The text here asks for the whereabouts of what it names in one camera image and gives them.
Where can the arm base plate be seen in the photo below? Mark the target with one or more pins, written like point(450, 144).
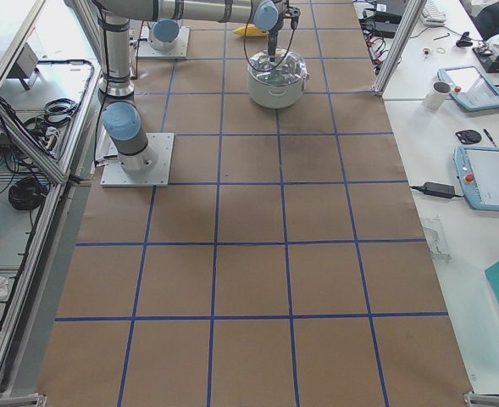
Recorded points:
point(149, 168)
point(152, 48)

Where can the clear plastic bracket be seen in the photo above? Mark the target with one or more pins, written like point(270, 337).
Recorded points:
point(436, 238)

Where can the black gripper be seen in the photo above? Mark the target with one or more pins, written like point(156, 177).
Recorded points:
point(272, 41)

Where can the aluminium frame post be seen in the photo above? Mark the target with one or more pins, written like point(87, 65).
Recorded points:
point(388, 67)

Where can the glass pot lid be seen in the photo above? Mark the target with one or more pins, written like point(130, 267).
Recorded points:
point(288, 68)

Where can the black round object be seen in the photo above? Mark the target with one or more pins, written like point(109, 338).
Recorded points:
point(468, 137)

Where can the pale green electric pot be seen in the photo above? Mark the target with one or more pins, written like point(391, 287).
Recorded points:
point(275, 97)

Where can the grey box on stand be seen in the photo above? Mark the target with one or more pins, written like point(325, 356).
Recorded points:
point(25, 67)

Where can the black power adapter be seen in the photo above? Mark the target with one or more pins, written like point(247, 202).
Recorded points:
point(438, 190)

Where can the blue teach pendant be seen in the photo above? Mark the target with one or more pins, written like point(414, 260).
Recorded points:
point(472, 89)
point(478, 174)

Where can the upper blue teach pendant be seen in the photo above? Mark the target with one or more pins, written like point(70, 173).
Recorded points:
point(472, 89)

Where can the lower blue teach pendant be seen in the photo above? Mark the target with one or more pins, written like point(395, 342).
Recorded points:
point(478, 174)

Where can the white mug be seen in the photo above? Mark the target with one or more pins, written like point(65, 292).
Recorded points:
point(437, 95)

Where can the yellow corn cob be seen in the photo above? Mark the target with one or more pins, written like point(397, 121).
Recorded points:
point(249, 31)

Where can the black pen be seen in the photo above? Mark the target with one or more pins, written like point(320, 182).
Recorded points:
point(489, 137)

